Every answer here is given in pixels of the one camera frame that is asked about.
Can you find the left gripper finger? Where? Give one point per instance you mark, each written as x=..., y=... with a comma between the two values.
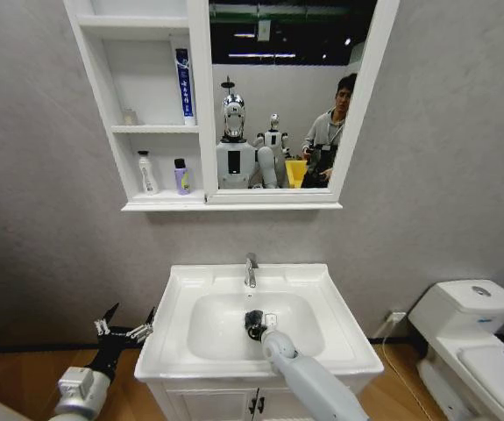
x=144, y=329
x=104, y=322

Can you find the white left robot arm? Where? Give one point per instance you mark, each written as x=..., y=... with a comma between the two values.
x=80, y=392

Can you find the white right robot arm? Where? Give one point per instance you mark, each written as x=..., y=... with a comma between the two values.
x=308, y=377

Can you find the white ceramic washbasin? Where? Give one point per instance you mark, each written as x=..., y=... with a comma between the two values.
x=216, y=324

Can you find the white vanity cabinet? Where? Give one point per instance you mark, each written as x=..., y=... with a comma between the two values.
x=207, y=401

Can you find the cabinet mirror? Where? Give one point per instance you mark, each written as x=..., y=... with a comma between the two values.
x=291, y=87

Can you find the chrome faucet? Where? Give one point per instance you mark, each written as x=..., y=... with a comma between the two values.
x=250, y=272

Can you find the yellow bin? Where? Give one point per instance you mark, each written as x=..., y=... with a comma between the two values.
x=294, y=173

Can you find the white bottle black cap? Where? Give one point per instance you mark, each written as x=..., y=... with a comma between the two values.
x=147, y=173

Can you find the purple bottle black cap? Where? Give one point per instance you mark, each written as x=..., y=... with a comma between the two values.
x=183, y=177

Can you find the white toilet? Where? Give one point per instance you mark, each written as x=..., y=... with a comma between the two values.
x=475, y=342

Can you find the chrome toilet flush button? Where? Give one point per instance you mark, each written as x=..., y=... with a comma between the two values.
x=481, y=290

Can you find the blue white toothpaste tube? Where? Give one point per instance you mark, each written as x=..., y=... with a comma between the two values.
x=185, y=87

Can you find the white wall socket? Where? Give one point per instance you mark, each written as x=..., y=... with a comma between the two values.
x=395, y=317

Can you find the white wall cabinet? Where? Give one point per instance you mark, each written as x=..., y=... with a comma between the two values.
x=146, y=101

